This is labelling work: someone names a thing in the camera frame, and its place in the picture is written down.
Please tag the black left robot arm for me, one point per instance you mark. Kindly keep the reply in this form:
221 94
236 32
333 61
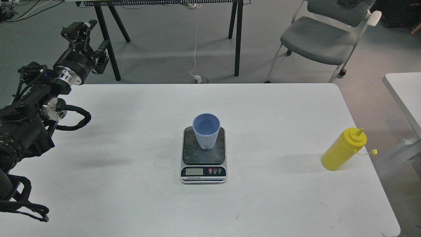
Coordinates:
36 111

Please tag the white side table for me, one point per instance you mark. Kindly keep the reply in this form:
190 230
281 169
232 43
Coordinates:
405 89

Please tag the grey office chair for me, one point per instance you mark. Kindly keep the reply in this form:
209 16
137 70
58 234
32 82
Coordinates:
324 43

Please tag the white power adapter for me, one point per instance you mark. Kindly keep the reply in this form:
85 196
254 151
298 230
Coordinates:
201 79

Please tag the blue ribbed plastic cup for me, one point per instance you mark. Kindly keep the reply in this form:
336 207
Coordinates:
206 129

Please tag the yellow squeeze bottle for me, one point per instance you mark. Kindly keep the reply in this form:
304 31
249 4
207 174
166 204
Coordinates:
348 144

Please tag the digital kitchen scale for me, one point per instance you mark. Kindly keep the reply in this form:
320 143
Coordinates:
203 166

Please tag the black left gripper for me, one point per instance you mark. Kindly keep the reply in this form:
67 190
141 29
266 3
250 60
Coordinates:
72 66

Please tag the black trestle table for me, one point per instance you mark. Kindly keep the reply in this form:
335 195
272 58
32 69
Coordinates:
158 44

